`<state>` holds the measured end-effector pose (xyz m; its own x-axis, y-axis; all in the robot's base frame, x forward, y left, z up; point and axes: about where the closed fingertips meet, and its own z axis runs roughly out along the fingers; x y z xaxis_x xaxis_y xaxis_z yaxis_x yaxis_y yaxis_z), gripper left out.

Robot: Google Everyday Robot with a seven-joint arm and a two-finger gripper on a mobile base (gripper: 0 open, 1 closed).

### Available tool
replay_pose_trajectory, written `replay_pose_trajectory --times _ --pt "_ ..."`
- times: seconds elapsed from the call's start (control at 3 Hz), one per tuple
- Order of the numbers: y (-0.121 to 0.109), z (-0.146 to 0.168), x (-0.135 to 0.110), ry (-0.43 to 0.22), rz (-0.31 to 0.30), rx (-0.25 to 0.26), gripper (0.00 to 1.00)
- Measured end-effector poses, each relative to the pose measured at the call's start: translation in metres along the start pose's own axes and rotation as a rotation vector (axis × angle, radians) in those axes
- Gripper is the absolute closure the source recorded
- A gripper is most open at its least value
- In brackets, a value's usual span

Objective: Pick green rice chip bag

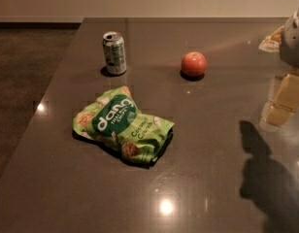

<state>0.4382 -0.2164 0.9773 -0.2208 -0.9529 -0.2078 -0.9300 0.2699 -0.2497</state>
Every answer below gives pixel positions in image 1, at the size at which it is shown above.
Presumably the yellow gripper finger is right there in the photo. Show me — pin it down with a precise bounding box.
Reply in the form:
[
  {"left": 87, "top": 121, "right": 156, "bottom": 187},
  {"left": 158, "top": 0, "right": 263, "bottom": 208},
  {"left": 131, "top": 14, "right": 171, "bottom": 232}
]
[{"left": 261, "top": 69, "right": 299, "bottom": 126}]

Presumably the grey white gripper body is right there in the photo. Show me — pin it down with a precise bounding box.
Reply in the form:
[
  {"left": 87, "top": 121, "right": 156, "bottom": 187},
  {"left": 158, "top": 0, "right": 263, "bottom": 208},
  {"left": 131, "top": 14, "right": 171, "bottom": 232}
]
[{"left": 280, "top": 7, "right": 299, "bottom": 68}]

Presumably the green rice chip bag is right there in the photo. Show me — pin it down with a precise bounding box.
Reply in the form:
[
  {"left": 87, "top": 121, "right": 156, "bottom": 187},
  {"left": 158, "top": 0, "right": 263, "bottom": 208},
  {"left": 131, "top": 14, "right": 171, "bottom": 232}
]
[{"left": 73, "top": 86, "right": 174, "bottom": 165}]

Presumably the small snack packet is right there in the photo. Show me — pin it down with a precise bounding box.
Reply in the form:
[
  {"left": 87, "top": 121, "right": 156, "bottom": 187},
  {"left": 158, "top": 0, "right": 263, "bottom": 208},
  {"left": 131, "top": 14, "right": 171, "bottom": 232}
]
[{"left": 258, "top": 26, "right": 284, "bottom": 52}]

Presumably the red apple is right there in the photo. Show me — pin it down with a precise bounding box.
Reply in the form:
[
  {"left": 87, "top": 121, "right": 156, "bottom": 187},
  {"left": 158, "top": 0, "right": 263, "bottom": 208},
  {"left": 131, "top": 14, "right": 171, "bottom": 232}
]
[{"left": 182, "top": 51, "right": 207, "bottom": 78}]

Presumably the silver soda can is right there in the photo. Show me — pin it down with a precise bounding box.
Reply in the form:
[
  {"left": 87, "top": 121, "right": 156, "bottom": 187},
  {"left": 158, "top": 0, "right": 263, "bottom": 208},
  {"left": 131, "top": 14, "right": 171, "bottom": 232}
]
[{"left": 103, "top": 31, "right": 127, "bottom": 76}]

